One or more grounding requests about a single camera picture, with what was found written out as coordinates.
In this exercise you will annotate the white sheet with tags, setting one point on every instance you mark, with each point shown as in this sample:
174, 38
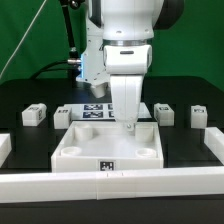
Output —
95, 111

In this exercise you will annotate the white square tabletop part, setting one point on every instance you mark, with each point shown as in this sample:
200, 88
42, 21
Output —
108, 146

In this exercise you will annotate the white obstacle fence wall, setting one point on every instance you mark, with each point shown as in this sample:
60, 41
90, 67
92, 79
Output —
39, 187

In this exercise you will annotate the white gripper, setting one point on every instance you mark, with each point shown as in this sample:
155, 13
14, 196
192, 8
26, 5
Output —
127, 66

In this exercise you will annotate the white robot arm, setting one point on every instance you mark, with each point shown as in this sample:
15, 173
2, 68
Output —
121, 23

